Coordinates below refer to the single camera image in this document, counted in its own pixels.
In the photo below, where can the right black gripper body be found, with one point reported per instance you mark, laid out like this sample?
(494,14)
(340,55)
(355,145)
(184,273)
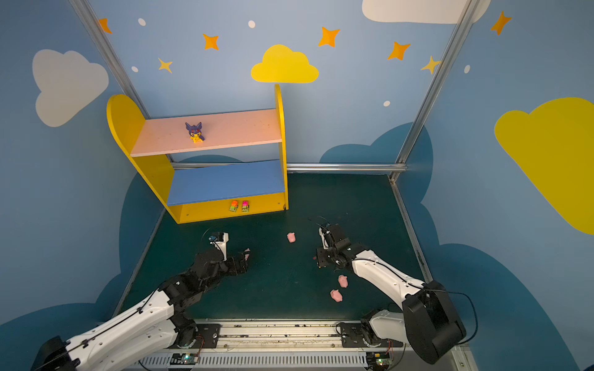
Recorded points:
(326,253)

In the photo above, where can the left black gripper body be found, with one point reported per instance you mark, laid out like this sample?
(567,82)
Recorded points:
(237,263)

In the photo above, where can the orange top toy car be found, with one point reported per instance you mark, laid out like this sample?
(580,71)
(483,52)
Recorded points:
(233,205)

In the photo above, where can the purple creature toy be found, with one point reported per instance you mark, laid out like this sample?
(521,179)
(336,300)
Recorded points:
(195,132)

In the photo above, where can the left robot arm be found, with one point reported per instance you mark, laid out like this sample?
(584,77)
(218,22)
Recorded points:
(155,323)

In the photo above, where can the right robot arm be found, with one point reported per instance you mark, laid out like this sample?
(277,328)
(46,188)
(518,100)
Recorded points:
(428,320)

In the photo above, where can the yellow toy shelf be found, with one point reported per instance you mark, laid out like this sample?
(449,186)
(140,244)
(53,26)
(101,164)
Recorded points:
(203,193)

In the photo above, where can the left controller board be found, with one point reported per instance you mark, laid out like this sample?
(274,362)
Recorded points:
(184,359)

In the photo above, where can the controller board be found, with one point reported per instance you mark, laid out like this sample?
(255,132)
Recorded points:
(184,359)
(378,361)

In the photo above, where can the right controller board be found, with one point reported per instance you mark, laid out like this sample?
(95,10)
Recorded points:
(378,361)

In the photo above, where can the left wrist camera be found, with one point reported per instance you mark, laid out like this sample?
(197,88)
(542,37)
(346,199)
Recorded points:
(219,240)

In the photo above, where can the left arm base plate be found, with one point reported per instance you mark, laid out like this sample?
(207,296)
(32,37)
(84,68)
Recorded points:
(199,336)

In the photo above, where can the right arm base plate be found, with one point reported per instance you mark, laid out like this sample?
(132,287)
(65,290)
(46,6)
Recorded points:
(356,335)

